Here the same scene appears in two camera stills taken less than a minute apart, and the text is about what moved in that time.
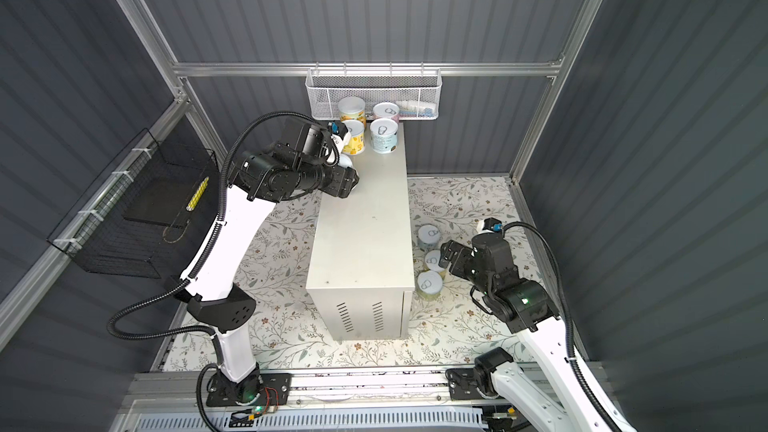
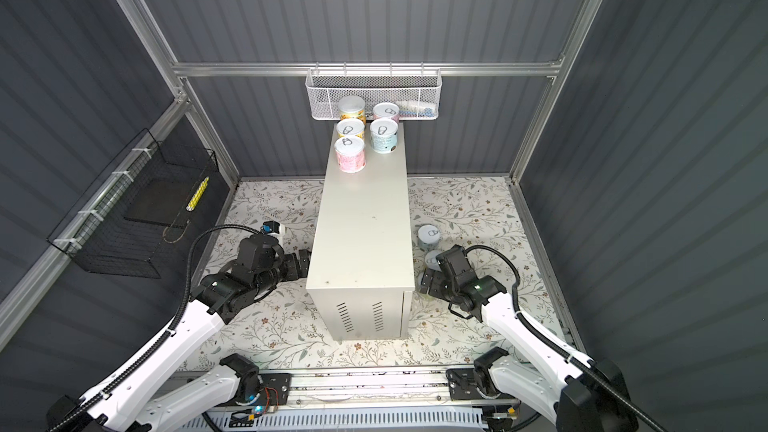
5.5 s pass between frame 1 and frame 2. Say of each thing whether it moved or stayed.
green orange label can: stayed
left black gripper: moved
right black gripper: moved
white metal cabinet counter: stayed
